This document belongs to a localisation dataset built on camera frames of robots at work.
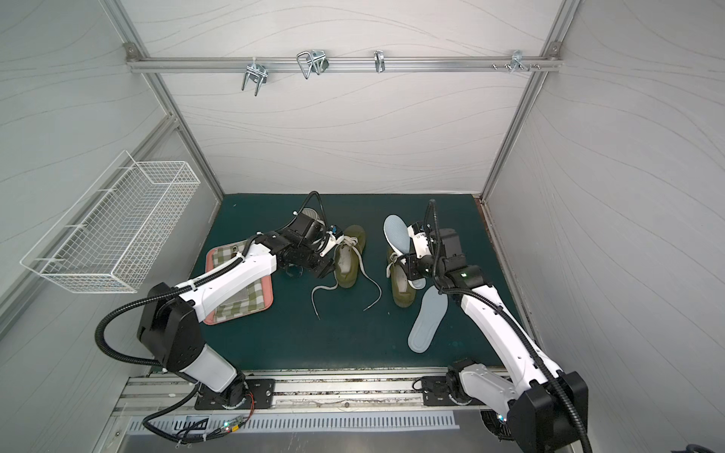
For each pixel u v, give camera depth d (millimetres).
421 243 701
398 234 827
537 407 373
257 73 787
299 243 649
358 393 749
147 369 820
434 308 886
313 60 766
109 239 678
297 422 703
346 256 972
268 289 918
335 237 762
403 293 887
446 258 586
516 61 765
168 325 430
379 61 783
